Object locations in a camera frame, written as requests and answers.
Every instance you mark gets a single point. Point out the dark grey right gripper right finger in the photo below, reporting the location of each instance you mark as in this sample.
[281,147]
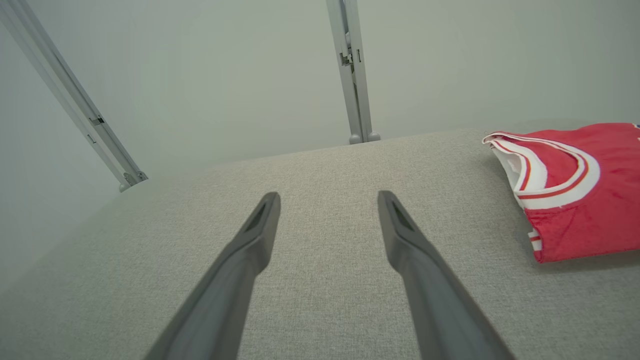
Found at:
[440,310]

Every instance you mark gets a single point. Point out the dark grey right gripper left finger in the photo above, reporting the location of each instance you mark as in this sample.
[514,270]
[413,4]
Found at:
[225,300]

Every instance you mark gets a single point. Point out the red shirt with white sleeves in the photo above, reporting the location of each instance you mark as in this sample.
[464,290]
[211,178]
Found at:
[590,200]

